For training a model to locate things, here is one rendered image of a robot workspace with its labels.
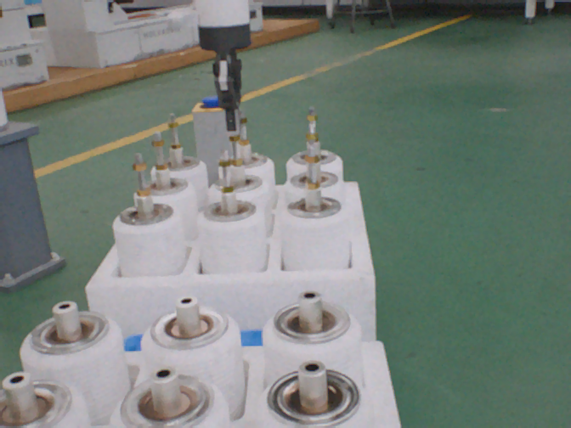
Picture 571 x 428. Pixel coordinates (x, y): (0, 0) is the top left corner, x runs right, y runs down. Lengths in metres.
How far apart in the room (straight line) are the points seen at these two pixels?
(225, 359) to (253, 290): 0.27
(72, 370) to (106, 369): 0.03
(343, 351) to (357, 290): 0.28
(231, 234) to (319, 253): 0.12
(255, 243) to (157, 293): 0.15
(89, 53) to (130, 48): 0.23
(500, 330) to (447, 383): 0.17
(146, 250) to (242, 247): 0.13
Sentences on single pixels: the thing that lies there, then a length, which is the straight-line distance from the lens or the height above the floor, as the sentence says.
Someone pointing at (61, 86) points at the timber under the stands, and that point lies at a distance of 3.33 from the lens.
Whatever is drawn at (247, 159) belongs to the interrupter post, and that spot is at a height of 0.26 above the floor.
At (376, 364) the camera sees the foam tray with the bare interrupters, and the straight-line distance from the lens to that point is 0.72.
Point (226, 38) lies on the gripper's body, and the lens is 0.97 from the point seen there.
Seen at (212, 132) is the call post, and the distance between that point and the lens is 1.30.
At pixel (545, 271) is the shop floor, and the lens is 1.35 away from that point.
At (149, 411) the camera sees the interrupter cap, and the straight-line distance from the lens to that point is 0.57.
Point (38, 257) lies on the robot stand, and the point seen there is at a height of 0.04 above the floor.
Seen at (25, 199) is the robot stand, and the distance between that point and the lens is 1.40.
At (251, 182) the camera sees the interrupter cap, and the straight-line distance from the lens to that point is 1.05.
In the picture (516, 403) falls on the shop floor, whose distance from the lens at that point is 0.99.
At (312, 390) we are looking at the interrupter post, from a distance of 0.54.
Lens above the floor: 0.59
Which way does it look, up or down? 21 degrees down
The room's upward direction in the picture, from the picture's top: 4 degrees counter-clockwise
